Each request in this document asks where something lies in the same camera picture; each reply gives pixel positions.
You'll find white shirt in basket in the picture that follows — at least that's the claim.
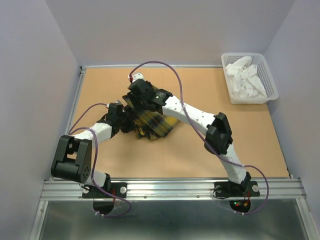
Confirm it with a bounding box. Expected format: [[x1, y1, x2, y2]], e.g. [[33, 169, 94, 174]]
[[226, 56, 267, 99]]

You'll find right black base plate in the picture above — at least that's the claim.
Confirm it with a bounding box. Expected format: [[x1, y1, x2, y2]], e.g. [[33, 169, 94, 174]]
[[212, 181, 260, 199]]

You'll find aluminium mounting rail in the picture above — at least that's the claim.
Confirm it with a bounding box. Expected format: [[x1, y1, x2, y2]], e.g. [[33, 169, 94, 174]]
[[40, 178, 307, 201]]

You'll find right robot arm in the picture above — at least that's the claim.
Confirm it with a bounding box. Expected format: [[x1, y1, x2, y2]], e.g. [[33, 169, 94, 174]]
[[128, 78, 251, 195]]

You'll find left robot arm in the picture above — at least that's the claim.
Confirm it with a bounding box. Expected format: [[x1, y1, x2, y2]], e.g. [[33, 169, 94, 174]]
[[50, 102, 134, 198]]

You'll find yellow plaid long sleeve shirt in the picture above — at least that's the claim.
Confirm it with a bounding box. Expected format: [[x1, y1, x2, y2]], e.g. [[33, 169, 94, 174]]
[[120, 93, 180, 141]]

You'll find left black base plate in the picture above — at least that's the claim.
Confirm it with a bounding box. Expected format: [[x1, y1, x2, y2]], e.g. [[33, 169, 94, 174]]
[[81, 182, 128, 199]]

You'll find white plastic laundry basket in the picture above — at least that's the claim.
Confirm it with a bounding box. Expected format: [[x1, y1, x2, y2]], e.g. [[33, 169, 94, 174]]
[[221, 52, 279, 105]]

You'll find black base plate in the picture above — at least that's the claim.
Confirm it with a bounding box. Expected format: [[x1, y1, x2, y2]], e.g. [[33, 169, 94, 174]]
[[212, 181, 260, 199], [81, 182, 128, 199]]

